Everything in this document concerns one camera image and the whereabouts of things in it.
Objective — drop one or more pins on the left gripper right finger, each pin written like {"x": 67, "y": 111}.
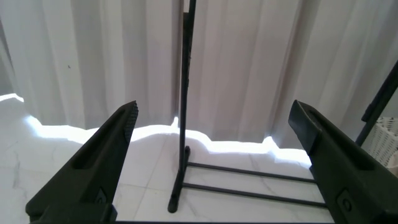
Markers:
{"x": 348, "y": 174}

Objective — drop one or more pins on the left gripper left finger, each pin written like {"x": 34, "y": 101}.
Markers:
{"x": 90, "y": 168}

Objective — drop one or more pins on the white laundry basket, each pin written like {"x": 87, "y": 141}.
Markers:
{"x": 384, "y": 140}

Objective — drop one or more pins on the black clothes rack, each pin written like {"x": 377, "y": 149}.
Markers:
{"x": 184, "y": 93}

